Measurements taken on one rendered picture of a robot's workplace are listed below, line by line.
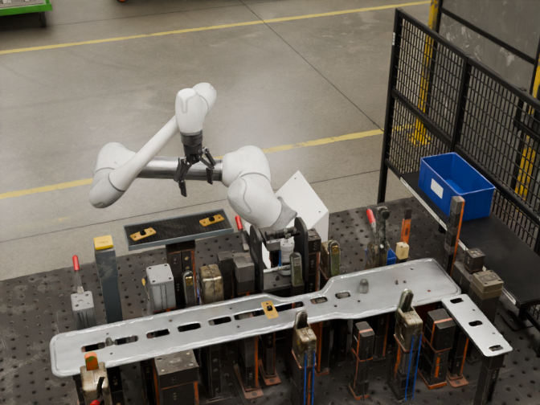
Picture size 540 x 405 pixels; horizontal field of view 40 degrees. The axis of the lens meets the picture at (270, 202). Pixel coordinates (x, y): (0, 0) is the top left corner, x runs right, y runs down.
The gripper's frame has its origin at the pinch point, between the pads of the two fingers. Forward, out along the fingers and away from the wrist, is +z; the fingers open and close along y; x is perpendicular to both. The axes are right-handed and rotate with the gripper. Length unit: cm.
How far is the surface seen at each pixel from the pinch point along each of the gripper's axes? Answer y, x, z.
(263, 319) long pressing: -30, -71, 10
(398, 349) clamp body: 1, -103, 23
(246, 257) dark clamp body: -18, -50, 2
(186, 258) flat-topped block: -31.0, -32.8, 3.5
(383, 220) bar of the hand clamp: 25, -76, -6
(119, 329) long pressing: -67, -43, 8
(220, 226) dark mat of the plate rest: -19.3, -38.9, -7.3
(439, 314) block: 17, -108, 14
